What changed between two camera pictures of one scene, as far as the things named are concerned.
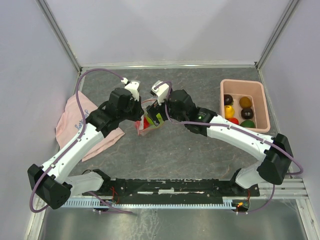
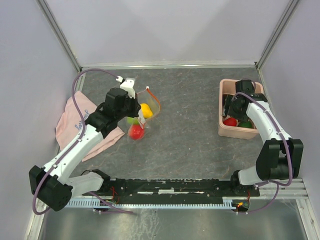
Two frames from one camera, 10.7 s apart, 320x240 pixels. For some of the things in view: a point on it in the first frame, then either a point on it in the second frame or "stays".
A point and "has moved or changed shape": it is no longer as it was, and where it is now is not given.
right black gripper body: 178,117 -> 236,112
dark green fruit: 248,124 stays
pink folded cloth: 71,123 stays
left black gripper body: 132,112 stays
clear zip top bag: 145,124 has moved or changed shape
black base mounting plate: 172,187 stays
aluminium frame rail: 189,67 stays
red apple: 146,123 -> 136,132
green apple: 159,117 has moved or changed shape
